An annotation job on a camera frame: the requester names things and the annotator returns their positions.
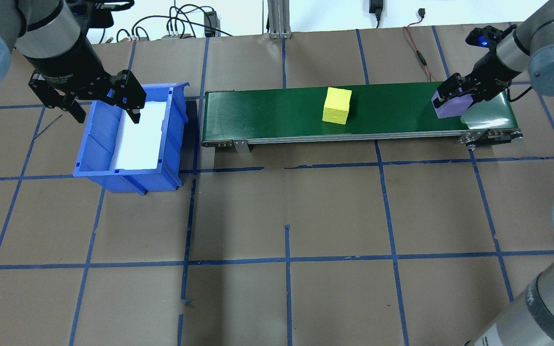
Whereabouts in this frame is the purple foam block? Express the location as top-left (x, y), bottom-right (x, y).
top-left (432, 94), bottom-right (474, 119)

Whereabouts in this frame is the yellow foam block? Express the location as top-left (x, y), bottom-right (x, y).
top-left (322, 87), bottom-right (353, 125)

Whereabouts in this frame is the white foam pad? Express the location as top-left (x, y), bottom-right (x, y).
top-left (113, 101), bottom-right (169, 170)

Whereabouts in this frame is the blue plastic storage bin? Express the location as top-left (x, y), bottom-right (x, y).
top-left (73, 82), bottom-right (190, 195)

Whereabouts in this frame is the green conveyor belt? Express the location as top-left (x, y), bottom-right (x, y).
top-left (201, 79), bottom-right (524, 154)

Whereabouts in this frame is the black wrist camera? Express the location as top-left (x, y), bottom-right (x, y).
top-left (466, 26), bottom-right (504, 49)
top-left (68, 0), bottom-right (136, 28)

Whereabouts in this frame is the red and black wire pair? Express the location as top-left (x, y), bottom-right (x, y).
top-left (403, 25), bottom-right (437, 82)

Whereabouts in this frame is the aluminium profile post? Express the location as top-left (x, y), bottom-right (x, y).
top-left (266, 0), bottom-right (292, 40)

